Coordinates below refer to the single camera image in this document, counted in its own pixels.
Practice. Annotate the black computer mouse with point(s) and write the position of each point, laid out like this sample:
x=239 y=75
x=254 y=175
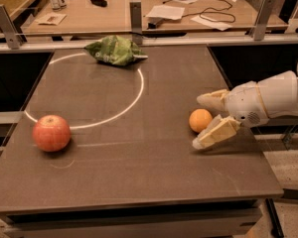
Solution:
x=99 y=3

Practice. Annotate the orange fruit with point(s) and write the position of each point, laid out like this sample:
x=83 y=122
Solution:
x=199 y=120

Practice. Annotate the small paper packet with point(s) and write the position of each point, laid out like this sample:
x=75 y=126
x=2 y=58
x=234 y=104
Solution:
x=51 y=19

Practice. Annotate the middle metal bracket post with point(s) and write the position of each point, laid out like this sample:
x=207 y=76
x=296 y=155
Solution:
x=136 y=21

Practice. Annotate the red apple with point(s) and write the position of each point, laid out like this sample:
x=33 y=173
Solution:
x=51 y=133

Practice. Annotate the left metal bracket post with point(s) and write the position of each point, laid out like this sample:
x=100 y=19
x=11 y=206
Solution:
x=13 y=40

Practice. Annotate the green jalapeno chip bag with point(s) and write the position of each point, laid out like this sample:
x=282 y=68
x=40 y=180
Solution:
x=115 y=50

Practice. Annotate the right metal bracket post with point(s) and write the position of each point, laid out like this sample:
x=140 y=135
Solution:
x=258 y=30

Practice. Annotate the wooden back desk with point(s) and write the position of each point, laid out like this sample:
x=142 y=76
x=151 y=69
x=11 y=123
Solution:
x=82 y=17

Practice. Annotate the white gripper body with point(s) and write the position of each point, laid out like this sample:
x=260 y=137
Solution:
x=245 y=103

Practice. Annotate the white paper sheet centre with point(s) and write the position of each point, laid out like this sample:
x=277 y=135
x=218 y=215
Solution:
x=166 y=12

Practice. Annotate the metal bracket post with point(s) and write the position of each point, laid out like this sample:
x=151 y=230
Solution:
x=258 y=30
x=136 y=21
x=13 y=40

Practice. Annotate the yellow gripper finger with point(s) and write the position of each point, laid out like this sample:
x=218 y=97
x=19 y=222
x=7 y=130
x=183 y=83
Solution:
x=214 y=100
x=217 y=131

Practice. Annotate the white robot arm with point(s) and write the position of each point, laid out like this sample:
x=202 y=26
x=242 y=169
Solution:
x=279 y=94

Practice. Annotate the white paper sheet right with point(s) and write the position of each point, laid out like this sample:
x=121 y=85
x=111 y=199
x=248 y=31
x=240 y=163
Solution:
x=209 y=23

